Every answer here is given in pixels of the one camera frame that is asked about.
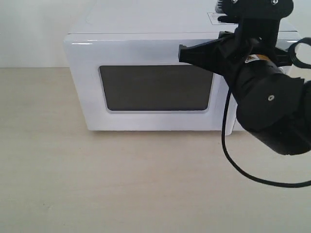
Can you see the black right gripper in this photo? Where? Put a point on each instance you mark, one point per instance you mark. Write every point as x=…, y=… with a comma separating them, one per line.
x=238, y=60

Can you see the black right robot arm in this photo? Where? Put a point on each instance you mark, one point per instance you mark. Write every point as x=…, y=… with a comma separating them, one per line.
x=272, y=106

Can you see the warning label sticker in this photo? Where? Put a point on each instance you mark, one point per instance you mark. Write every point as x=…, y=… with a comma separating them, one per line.
x=220, y=19

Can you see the white microwave oven body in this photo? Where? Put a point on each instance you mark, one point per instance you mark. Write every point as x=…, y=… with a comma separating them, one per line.
x=139, y=32

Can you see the white microwave door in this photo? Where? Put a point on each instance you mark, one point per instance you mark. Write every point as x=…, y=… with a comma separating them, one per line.
x=135, y=82

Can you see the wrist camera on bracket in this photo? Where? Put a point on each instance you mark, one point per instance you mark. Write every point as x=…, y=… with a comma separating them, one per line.
x=257, y=19

